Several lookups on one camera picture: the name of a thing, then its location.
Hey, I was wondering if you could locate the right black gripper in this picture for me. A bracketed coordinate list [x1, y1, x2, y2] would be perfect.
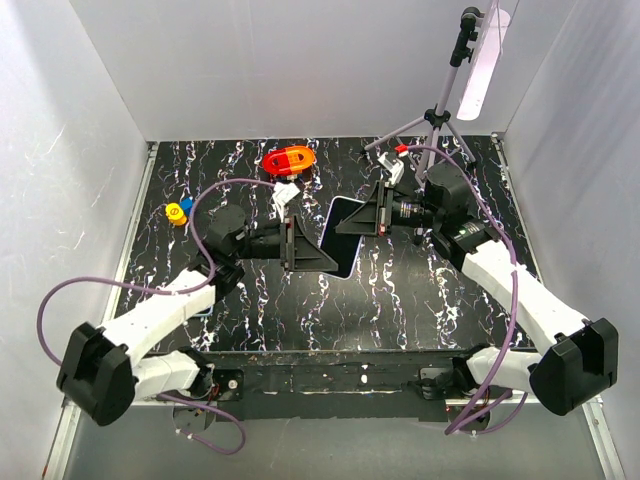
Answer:
[335, 180, 442, 238]

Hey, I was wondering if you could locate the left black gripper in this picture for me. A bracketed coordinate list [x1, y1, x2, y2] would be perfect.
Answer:
[231, 214, 338, 273]

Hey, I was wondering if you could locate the phone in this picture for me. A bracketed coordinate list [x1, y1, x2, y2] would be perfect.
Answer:
[320, 196, 363, 280]
[195, 305, 214, 318]

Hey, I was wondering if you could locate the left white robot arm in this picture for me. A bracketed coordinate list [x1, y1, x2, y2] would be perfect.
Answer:
[56, 205, 338, 426]

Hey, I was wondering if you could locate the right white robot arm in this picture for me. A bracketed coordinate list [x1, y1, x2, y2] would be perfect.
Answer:
[335, 163, 619, 416]

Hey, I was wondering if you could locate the phone in blue case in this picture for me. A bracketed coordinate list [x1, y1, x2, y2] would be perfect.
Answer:
[195, 305, 214, 318]

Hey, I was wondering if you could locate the red orange toy boat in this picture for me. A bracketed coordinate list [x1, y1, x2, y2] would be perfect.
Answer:
[262, 145, 316, 179]

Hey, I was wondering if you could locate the blue toy block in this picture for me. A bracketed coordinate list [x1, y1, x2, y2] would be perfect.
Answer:
[180, 198, 194, 215]

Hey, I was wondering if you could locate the yellow toy block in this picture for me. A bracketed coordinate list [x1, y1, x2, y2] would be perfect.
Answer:
[165, 203, 188, 227]

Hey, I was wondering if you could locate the lilac tripod stand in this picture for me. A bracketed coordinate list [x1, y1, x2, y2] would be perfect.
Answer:
[361, 7, 485, 168]

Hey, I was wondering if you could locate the white light bar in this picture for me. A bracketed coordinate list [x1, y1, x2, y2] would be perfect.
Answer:
[456, 0, 511, 121]

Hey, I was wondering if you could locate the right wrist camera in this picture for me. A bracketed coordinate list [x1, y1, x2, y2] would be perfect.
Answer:
[377, 144, 409, 187]

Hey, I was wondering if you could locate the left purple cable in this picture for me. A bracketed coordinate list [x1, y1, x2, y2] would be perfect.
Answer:
[37, 178, 281, 455]

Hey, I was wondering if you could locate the purple cable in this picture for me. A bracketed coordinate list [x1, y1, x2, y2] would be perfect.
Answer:
[407, 145, 529, 436]
[37, 178, 281, 455]

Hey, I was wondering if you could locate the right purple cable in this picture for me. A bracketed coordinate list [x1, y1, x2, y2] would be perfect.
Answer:
[407, 145, 529, 436]

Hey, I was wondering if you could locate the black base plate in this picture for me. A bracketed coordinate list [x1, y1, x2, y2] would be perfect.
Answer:
[203, 350, 470, 422]

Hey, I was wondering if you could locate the aluminium frame rail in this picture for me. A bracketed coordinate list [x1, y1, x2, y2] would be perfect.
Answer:
[41, 142, 159, 479]

